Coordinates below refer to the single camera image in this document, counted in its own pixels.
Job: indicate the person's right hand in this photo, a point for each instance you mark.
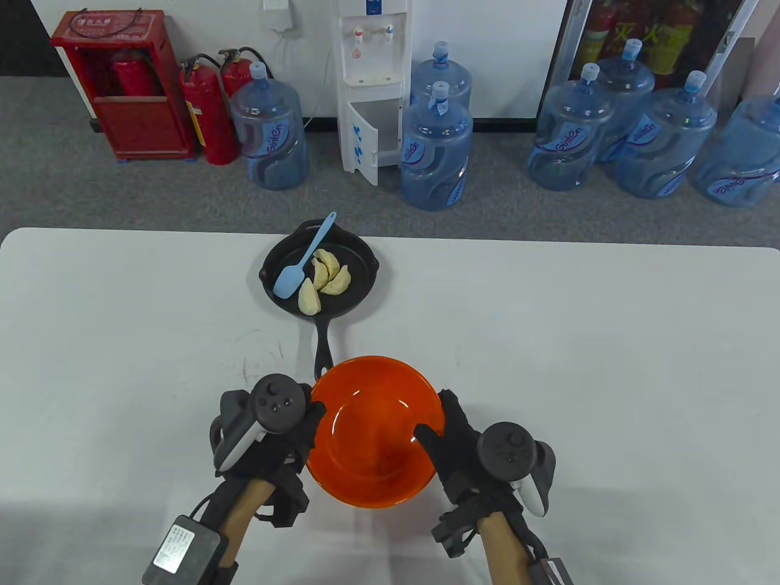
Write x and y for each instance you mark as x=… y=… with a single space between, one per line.
x=454 y=454

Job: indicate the person's left hand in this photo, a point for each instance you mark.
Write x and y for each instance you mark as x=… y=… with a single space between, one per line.
x=277 y=454

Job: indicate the orange plastic bowl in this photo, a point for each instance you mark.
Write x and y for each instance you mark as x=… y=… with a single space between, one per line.
x=372 y=439

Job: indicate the pale yellow dumpling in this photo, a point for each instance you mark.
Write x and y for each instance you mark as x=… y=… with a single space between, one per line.
x=309 y=297
x=330 y=261
x=337 y=282
x=321 y=275

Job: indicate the blue dessert shovel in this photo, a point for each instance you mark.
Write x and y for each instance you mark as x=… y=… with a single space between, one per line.
x=288 y=281

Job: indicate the black frying pan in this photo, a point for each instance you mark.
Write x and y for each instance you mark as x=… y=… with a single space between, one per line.
x=359 y=262

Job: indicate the person's left forearm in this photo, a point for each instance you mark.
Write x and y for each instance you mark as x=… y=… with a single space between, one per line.
x=241 y=512

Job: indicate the person's right forearm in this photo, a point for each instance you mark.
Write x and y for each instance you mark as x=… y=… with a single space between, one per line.
x=503 y=548

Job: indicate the row of blue water jugs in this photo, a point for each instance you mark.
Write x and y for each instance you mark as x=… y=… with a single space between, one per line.
x=436 y=152

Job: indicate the red fire extinguisher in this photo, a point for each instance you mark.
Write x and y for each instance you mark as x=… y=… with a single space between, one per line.
x=234 y=76
x=131 y=79
x=210 y=122

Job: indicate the red fire extinguisher cabinet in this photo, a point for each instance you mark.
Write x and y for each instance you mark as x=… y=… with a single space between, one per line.
x=143 y=128

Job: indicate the white water dispenser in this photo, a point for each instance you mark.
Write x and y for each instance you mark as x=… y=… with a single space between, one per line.
x=372 y=67

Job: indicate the fire safety poster board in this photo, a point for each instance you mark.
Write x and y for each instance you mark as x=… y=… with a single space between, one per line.
x=670 y=36

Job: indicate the white wall adapter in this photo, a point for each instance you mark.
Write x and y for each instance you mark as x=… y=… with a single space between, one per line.
x=277 y=15

